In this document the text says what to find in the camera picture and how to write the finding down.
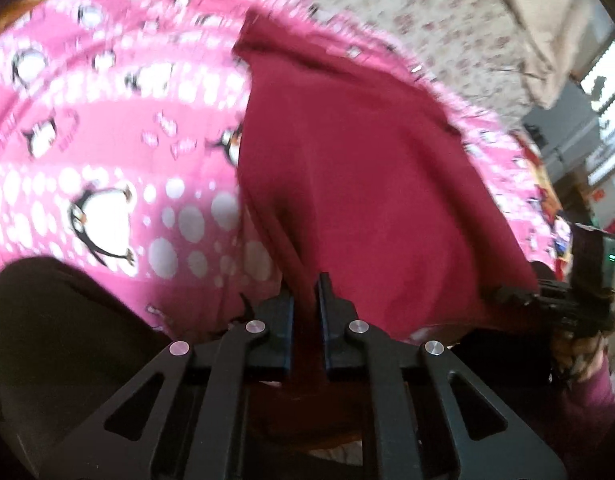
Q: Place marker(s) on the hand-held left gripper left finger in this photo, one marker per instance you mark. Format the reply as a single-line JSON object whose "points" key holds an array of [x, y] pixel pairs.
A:
{"points": [[287, 332]]}

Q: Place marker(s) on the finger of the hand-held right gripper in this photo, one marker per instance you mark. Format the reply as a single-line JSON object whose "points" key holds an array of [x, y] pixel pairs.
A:
{"points": [[517, 296]]}

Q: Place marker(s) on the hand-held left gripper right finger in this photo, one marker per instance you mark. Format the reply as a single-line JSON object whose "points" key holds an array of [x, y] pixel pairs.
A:
{"points": [[323, 332]]}

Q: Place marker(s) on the dark red fleece garment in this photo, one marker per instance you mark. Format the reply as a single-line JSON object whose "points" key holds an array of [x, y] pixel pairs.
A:
{"points": [[362, 185]]}

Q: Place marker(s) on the person's right forearm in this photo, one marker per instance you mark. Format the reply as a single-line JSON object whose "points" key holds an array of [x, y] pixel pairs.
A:
{"points": [[592, 415]]}

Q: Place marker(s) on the person's right hand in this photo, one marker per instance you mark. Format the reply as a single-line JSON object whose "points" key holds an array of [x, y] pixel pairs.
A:
{"points": [[580, 357]]}

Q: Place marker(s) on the red yellow printed blanket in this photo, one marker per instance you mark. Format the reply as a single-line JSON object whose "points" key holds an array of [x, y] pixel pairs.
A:
{"points": [[545, 195]]}

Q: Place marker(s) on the bright window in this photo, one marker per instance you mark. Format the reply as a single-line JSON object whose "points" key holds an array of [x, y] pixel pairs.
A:
{"points": [[610, 105]]}

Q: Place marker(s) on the person's left leg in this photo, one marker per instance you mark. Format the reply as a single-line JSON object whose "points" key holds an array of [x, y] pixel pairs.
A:
{"points": [[52, 350]]}

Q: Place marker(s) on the pink penguin print blanket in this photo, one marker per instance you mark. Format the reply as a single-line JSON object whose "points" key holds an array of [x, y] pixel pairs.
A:
{"points": [[112, 160]]}

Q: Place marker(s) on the beige pillow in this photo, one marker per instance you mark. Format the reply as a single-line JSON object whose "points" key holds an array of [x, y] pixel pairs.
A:
{"points": [[547, 25]]}

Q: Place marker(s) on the floral bed sheet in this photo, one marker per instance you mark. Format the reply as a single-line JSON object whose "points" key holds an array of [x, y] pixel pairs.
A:
{"points": [[437, 35]]}

